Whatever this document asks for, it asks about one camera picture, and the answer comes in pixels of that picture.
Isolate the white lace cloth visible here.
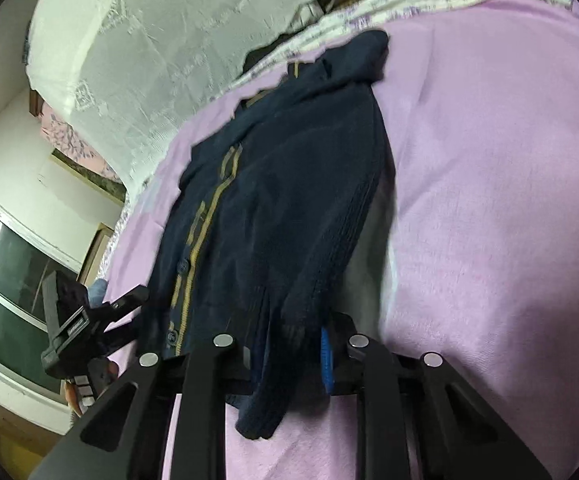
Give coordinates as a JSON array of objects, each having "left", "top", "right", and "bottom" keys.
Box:
[{"left": 24, "top": 0, "right": 360, "bottom": 196}]

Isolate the wooden frame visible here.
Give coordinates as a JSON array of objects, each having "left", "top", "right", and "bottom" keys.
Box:
[{"left": 80, "top": 222, "right": 115, "bottom": 286}]

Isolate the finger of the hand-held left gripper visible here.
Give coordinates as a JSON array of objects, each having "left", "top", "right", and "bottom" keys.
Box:
[
  {"left": 87, "top": 285, "right": 150, "bottom": 322},
  {"left": 90, "top": 324, "right": 143, "bottom": 353}
]

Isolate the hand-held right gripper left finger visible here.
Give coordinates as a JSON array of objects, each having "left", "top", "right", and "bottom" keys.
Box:
[{"left": 28, "top": 332, "right": 253, "bottom": 480}]

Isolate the pink floral quilt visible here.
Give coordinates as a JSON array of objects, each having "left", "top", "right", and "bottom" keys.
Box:
[{"left": 34, "top": 100, "right": 125, "bottom": 196}]

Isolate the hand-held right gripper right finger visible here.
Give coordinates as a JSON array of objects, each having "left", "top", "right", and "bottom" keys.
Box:
[{"left": 319, "top": 312, "right": 553, "bottom": 480}]

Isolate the navy knit cardigan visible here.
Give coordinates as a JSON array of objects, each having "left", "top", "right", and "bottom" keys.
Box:
[{"left": 140, "top": 29, "right": 395, "bottom": 442}]

